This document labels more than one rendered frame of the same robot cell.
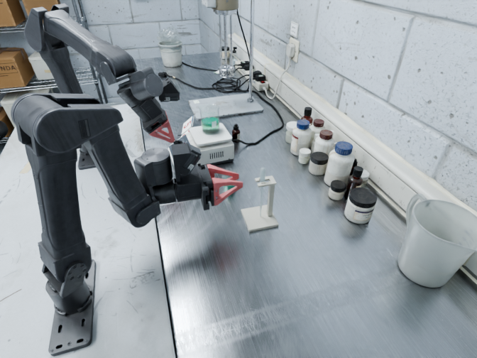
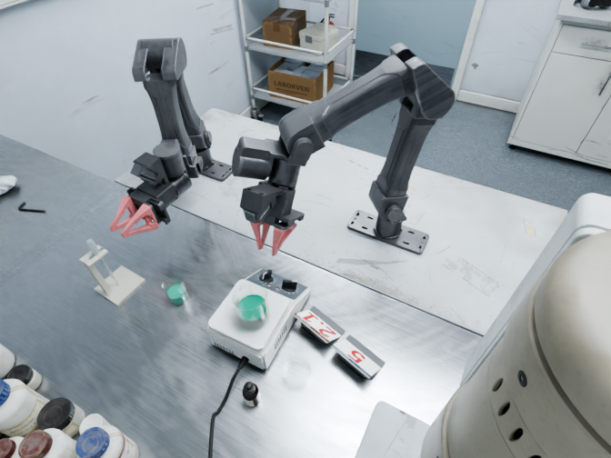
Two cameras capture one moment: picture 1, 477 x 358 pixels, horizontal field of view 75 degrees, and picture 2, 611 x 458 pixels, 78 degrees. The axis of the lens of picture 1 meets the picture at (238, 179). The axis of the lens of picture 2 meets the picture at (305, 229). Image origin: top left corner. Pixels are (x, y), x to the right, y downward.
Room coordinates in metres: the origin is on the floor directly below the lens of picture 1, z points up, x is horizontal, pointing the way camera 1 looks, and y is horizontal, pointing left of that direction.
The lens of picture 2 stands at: (1.27, -0.08, 1.62)
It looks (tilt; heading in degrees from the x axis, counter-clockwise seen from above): 47 degrees down; 137
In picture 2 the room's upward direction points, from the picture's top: 2 degrees counter-clockwise
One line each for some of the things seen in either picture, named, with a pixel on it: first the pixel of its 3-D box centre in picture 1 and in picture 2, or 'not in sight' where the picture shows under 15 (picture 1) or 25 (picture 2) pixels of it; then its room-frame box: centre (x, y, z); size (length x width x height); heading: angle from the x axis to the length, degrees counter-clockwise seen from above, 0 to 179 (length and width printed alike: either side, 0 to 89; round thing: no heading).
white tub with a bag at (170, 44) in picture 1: (170, 45); not in sight; (1.93, 0.40, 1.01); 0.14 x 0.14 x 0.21
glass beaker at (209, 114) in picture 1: (209, 119); (254, 305); (0.93, 0.10, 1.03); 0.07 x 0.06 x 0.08; 72
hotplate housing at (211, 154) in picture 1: (203, 146); (259, 313); (0.90, 0.12, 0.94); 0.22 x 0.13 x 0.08; 110
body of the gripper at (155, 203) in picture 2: (191, 187); (156, 199); (0.56, 0.11, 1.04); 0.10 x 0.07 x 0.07; 16
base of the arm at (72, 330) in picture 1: (69, 291); (200, 155); (0.36, 0.33, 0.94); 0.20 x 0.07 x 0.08; 18
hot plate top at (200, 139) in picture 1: (209, 133); (250, 313); (0.91, 0.09, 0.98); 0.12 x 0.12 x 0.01; 20
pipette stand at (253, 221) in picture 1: (260, 200); (109, 269); (0.60, -0.06, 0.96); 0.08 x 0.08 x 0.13; 15
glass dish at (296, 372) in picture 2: not in sight; (296, 373); (1.04, 0.10, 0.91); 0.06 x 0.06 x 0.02
